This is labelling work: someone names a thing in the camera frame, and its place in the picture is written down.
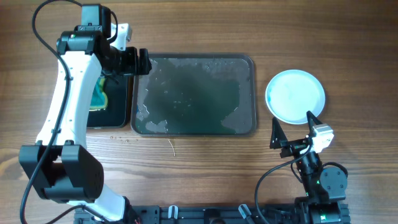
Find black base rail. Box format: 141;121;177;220
73;203;351;224

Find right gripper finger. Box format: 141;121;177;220
306;111;323;128
269;117;287;149

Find pale blue plate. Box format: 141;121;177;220
264;70;326;124

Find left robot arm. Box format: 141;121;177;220
19;4;152;223

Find dark serving tray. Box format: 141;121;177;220
130;53;257;137

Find green yellow sponge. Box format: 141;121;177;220
90;78;108;111

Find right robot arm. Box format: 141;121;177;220
263;111;351;224

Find black water basin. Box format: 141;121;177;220
87;77;131;129

